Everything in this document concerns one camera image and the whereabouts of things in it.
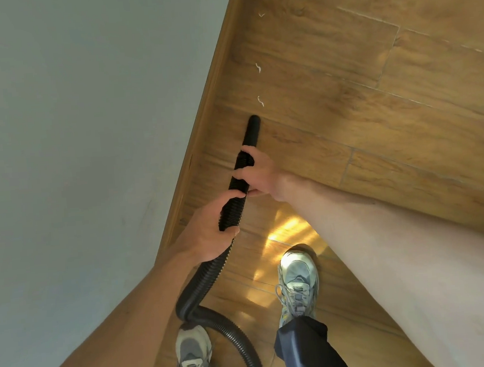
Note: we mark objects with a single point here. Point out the person's right hand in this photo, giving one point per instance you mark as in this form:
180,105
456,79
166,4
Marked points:
266,177

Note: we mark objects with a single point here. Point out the person's left hand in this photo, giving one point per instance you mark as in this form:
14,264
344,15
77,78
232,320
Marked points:
200,239

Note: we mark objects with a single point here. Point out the person's left forearm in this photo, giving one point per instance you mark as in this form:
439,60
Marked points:
120,337

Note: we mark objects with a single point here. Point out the person's right forearm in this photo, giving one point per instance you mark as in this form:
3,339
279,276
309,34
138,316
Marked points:
420,267

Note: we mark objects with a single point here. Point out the person's right grey shoe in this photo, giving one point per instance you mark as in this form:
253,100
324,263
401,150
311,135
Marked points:
297,277

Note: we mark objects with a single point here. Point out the person's grey shoe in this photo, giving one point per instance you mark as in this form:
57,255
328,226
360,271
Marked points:
192,348
297,277

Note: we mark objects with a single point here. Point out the person's left grey shoe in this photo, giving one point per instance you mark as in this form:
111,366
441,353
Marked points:
192,348

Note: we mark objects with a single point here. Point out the person's dark trousers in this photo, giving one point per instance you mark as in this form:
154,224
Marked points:
309,351

